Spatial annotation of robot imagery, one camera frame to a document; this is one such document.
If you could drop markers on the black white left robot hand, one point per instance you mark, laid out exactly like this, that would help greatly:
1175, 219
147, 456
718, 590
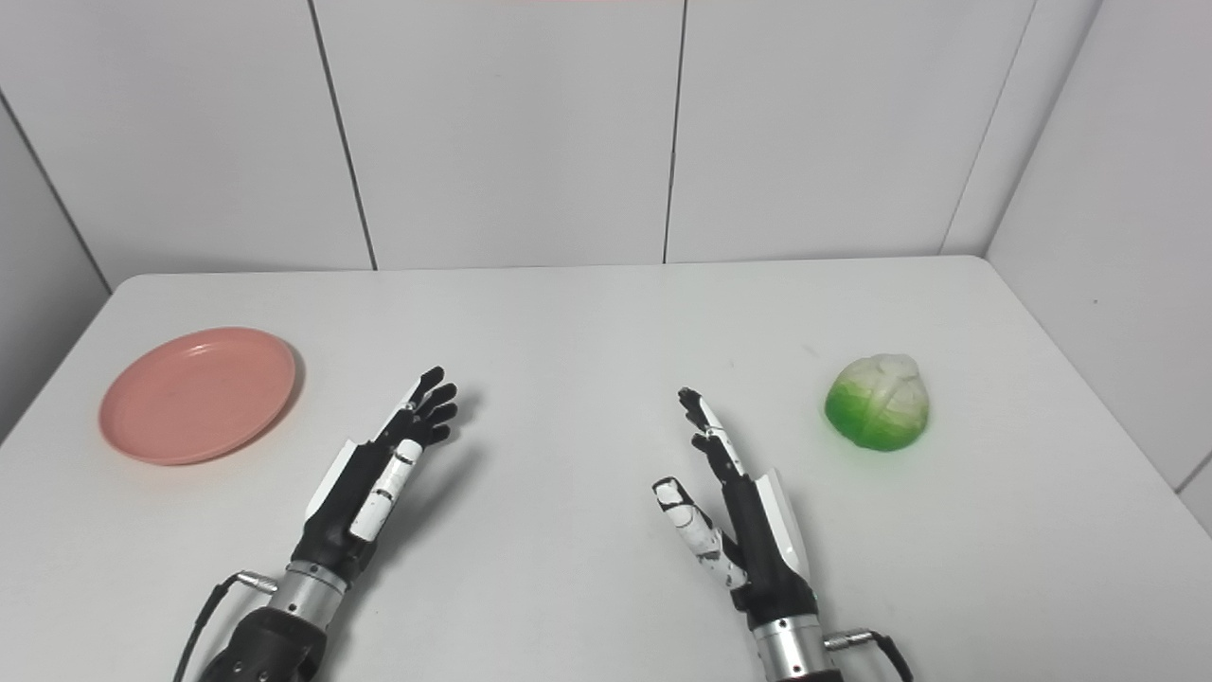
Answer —
336, 516

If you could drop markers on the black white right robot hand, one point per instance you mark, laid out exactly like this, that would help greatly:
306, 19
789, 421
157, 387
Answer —
767, 559

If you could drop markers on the pink round plate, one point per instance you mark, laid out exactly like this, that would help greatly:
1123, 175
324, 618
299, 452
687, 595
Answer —
194, 396

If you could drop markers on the green white toy cabbage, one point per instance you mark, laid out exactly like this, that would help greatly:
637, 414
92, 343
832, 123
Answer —
876, 403

